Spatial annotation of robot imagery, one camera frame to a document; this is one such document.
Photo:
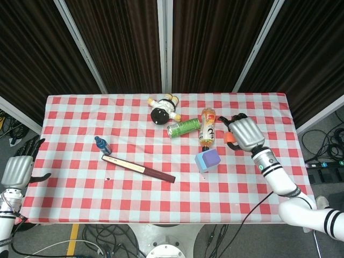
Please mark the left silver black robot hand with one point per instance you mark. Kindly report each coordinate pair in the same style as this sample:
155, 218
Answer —
17, 172

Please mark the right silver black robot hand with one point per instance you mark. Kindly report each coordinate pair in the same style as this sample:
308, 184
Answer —
247, 134

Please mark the small orange cube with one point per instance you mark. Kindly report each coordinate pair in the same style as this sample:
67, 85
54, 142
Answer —
229, 137

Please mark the medium purple cube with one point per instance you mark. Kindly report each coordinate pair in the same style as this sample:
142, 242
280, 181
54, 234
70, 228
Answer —
212, 158

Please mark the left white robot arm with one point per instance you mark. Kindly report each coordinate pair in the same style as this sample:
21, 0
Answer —
6, 228

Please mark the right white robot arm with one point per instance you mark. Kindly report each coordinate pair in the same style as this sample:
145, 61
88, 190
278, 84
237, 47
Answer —
279, 177

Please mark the orange drink bottle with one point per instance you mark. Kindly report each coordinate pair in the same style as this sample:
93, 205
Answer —
207, 129

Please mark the large light blue cube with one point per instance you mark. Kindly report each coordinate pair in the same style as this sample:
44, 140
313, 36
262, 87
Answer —
199, 162

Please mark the green drink can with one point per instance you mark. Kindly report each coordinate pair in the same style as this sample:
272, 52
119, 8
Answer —
184, 127

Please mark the black power strip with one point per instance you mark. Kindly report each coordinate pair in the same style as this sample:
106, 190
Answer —
326, 164

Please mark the black white doll figure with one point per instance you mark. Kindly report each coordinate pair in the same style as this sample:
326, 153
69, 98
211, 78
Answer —
162, 111

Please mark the small blue bottle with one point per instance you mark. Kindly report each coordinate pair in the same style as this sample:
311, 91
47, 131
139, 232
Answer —
103, 146

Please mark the black foot pedal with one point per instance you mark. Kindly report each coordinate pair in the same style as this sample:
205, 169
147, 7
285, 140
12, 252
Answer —
326, 178

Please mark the dark brown curtain panel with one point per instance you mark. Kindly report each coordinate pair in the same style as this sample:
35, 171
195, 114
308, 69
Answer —
118, 43
215, 43
32, 53
309, 53

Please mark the white pink sneaker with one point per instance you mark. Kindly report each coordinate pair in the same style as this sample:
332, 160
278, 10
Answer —
322, 201

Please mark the black trouser leg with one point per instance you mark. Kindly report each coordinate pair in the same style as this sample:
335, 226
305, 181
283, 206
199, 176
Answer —
337, 201

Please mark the dark red folded fan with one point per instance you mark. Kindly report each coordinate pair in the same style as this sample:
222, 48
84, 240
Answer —
138, 168

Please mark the red white checkered tablecloth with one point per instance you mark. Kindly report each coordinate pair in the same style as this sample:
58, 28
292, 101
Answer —
134, 193

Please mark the white metal partition frame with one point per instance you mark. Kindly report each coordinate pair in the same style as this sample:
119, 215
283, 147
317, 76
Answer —
20, 114
321, 114
80, 45
258, 45
165, 45

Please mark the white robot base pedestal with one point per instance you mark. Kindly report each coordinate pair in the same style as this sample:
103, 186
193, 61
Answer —
164, 239

